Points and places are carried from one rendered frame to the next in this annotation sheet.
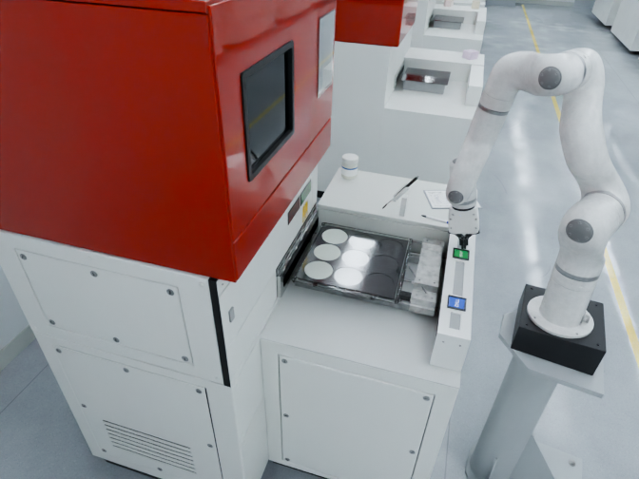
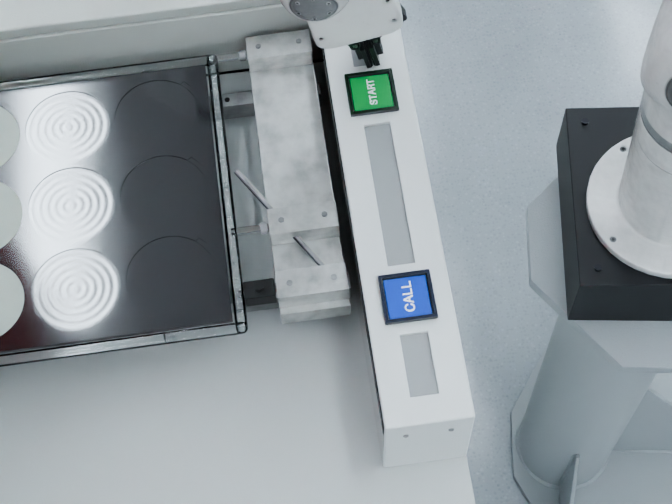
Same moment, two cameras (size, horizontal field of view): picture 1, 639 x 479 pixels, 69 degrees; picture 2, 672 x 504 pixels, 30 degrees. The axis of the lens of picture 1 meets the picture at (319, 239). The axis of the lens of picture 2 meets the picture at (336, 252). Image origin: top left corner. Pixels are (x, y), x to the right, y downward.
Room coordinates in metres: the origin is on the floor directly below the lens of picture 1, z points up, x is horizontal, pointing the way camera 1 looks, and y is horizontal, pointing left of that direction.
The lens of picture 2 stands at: (0.57, -0.17, 2.18)
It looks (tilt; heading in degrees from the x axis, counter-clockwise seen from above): 64 degrees down; 340
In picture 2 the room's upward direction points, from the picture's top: 4 degrees counter-clockwise
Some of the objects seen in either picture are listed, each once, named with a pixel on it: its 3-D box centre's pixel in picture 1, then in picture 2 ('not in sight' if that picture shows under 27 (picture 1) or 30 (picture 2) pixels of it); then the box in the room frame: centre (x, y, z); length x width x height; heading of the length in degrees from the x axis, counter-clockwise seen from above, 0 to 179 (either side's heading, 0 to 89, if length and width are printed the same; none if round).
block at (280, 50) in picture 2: (433, 244); (279, 50); (1.44, -0.44, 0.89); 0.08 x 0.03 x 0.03; 74
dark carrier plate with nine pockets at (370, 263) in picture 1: (355, 258); (72, 206); (1.34, -0.13, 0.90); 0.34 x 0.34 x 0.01; 74
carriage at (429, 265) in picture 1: (427, 277); (296, 177); (1.28, -0.39, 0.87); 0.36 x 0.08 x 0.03; 164
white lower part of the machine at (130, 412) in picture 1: (206, 349); not in sight; (1.31, 0.46, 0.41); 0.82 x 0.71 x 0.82; 164
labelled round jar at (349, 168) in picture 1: (349, 166); not in sight; (1.85, -0.12, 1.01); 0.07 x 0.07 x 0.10
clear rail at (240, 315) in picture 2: (404, 268); (226, 186); (1.29, -0.31, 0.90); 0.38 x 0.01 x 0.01; 164
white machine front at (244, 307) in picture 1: (278, 249); not in sight; (1.21, 0.13, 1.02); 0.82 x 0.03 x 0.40; 164
